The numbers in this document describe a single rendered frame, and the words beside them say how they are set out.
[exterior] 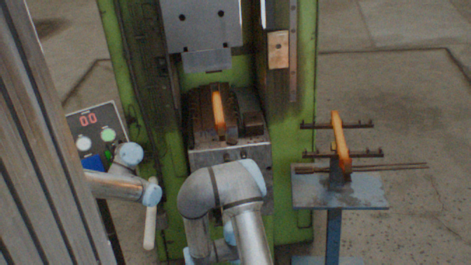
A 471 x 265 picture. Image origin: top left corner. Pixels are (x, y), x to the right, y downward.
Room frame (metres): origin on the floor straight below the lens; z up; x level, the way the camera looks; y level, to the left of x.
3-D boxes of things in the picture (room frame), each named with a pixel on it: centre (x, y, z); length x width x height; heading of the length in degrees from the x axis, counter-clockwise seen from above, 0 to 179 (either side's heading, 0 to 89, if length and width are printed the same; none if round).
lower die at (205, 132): (1.91, 0.10, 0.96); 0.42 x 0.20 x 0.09; 3
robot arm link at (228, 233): (1.09, 0.03, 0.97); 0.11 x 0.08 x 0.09; 3
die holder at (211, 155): (1.92, 0.05, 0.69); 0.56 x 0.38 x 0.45; 3
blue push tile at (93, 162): (1.47, 0.59, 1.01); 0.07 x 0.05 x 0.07; 118
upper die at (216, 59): (1.91, 0.10, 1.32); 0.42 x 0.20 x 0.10; 3
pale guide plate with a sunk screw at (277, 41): (1.84, -0.22, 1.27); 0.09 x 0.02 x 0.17; 93
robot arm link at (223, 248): (1.09, 0.05, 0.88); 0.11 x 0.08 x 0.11; 101
